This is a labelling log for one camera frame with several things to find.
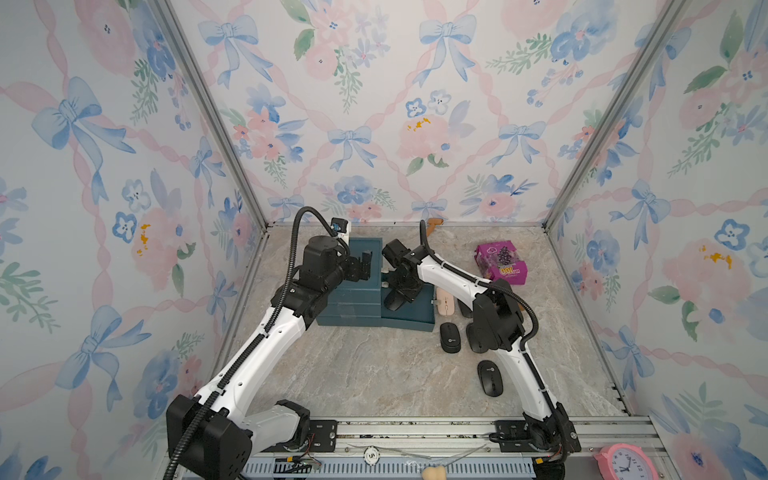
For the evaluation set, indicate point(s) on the wooden handle roller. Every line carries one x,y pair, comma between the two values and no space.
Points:
432,224

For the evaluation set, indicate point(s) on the pink alarm clock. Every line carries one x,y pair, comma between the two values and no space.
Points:
625,462

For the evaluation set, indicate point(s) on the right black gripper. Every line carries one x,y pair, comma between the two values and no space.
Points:
409,295

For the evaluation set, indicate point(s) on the teal drawer cabinet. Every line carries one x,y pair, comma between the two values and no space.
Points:
358,304

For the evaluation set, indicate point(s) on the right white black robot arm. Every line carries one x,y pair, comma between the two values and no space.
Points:
502,322

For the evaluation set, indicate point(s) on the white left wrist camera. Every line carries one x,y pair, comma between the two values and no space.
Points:
341,228

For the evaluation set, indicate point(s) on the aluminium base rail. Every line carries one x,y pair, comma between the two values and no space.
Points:
419,448

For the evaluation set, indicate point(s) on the pink computer mouse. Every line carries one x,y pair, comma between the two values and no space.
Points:
444,302

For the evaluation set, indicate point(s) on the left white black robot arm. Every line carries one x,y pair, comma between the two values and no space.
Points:
211,433

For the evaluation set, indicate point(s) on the teal bottom drawer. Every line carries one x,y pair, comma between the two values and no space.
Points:
418,315

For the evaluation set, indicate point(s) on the black computer mouse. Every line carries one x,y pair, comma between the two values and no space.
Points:
450,338
394,300
490,378
473,340
465,310

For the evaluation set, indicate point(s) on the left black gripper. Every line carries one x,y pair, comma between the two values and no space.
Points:
355,274

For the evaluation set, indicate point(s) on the purple snack bag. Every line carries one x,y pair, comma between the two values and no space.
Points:
501,260

